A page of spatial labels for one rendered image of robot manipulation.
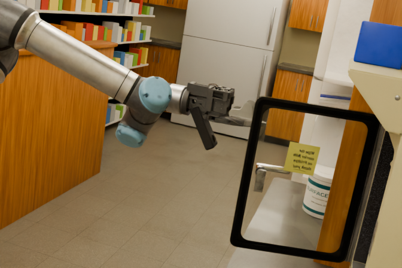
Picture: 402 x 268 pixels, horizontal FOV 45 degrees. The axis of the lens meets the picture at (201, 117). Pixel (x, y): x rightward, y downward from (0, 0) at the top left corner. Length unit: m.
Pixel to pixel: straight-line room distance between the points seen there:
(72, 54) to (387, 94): 0.65
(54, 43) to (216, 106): 0.41
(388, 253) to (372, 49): 0.43
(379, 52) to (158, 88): 0.49
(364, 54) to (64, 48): 0.65
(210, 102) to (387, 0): 0.49
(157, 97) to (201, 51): 5.01
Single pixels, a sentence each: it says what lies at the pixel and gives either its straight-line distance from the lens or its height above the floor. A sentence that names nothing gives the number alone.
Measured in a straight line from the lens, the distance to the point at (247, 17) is 5.93.
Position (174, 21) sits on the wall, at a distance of 6.91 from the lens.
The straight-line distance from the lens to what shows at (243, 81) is 5.98.
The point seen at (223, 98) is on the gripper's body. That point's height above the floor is 1.37.
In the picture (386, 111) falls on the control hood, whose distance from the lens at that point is 0.94.
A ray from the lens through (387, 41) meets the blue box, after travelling 1.14.
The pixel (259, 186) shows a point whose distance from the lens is 1.23.
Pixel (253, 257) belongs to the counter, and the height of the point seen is 0.94.
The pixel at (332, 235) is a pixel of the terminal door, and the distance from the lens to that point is 1.33.
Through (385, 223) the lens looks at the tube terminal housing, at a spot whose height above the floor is 1.24.
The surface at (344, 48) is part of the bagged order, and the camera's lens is 2.35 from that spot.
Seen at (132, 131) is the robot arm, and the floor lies 1.26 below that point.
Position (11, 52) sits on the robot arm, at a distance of 1.24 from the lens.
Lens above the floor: 1.59
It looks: 13 degrees down
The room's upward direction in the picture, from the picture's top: 9 degrees clockwise
